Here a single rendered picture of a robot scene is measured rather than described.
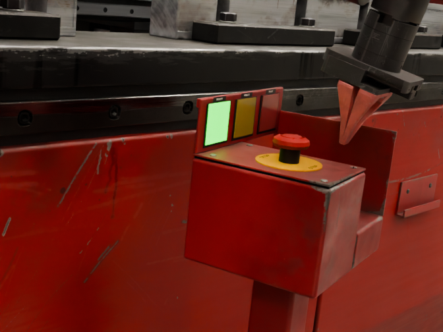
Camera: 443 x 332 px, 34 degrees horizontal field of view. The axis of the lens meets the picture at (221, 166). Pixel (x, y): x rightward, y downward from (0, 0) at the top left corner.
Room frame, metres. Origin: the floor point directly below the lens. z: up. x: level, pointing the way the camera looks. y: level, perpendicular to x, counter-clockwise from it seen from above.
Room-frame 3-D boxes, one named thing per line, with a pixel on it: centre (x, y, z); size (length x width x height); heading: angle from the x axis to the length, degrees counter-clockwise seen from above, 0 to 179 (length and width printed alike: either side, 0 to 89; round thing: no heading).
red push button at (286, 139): (0.74, -0.07, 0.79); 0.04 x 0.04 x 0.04
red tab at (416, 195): (1.42, -0.41, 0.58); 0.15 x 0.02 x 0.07; 138
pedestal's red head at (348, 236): (0.79, -0.09, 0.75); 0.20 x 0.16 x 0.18; 151
